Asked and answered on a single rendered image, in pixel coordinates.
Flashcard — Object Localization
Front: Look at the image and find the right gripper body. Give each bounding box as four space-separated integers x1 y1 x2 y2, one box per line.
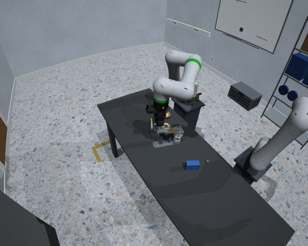
146 100 169 127

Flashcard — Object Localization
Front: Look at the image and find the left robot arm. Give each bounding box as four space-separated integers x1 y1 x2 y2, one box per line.
246 97 308 171

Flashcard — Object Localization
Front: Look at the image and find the clear glass vial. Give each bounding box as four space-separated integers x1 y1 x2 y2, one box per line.
173 135 181 144

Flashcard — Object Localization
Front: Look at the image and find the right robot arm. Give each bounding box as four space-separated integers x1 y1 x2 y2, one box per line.
153 50 202 106

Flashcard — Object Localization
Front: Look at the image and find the blue rectangular block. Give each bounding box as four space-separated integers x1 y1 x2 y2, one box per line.
185 160 200 170

